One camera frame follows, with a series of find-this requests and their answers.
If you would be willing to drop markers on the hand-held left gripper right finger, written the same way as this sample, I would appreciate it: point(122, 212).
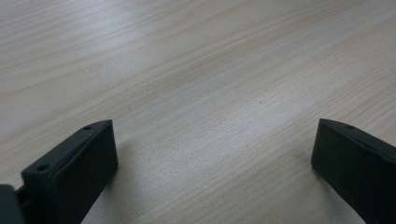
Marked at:
point(355, 168)

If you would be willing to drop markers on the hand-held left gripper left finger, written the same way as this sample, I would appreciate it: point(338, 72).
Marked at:
point(74, 168)

